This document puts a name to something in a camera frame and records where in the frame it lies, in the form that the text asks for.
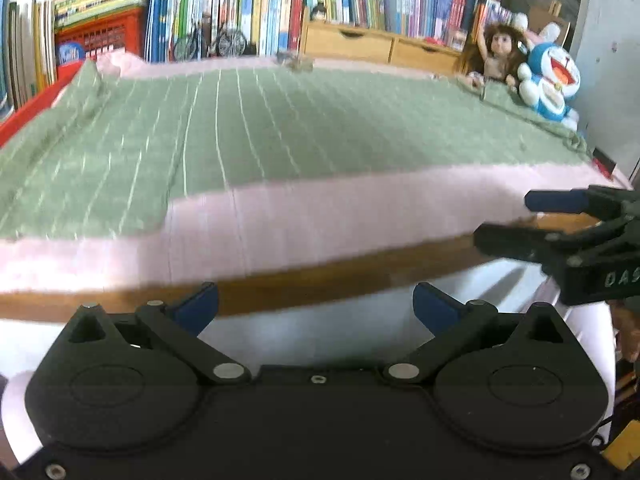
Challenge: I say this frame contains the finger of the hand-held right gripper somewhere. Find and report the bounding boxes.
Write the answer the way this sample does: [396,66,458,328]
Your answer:
[525,187,627,217]
[472,223,592,267]

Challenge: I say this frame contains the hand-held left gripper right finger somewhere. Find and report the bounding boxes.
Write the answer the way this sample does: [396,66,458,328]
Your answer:
[381,281,577,387]

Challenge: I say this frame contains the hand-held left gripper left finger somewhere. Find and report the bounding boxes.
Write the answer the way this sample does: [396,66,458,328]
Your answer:
[65,281,251,387]

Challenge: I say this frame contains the row of thin leaning books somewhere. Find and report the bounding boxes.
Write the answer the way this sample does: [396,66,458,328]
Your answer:
[472,0,514,37]

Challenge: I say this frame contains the row of blue-pink spined books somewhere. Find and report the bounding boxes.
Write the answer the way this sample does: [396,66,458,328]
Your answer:
[382,0,482,52]

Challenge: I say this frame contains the row of tall blue books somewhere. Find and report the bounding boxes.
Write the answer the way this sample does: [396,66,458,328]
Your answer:
[145,0,174,64]

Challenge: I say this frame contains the row of beige upright books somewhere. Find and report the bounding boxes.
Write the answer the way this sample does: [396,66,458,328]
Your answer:
[10,0,59,111]

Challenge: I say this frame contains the row of colourful upright books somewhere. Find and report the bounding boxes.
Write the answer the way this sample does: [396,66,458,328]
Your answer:
[170,0,307,59]

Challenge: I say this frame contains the person's right hand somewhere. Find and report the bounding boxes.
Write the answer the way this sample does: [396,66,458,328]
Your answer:
[612,302,640,362]

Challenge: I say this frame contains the wooden table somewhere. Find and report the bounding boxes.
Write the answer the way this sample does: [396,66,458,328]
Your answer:
[0,212,619,322]

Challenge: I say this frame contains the white furniture panel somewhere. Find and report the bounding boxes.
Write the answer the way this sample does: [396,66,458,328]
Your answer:
[0,255,619,466]

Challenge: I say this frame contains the pink table mat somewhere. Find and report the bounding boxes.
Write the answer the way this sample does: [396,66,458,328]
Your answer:
[0,52,632,297]

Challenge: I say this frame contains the blue cat plush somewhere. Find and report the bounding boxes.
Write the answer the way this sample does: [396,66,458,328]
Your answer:
[517,35,584,132]

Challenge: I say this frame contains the brown-haired doll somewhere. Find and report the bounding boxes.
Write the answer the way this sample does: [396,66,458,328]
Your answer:
[454,21,532,95]

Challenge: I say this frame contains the white rabbit plush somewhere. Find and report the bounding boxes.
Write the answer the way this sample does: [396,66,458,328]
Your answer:
[510,11,562,52]

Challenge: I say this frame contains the cardboard box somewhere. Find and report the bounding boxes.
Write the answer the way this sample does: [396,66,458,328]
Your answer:
[527,2,572,37]

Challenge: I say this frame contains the green checked cloth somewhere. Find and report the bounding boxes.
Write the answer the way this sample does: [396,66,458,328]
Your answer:
[0,59,597,242]

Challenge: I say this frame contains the wooden desk organizer with drawers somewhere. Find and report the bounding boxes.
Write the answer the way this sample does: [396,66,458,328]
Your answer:
[300,20,464,67]

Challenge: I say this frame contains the red plastic tray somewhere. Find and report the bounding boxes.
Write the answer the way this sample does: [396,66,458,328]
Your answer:
[0,62,84,147]

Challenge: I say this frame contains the crumpled grey wrapper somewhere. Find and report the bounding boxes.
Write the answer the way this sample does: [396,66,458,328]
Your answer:
[275,51,316,72]

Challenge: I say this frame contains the black model bicycle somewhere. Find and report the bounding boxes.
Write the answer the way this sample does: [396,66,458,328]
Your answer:
[172,16,249,62]

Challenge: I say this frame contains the red plastic crate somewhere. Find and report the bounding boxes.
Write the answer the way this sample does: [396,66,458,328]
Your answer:
[54,6,149,67]

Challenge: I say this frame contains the large blue book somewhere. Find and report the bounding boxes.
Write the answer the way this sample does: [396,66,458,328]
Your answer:
[0,0,14,122]

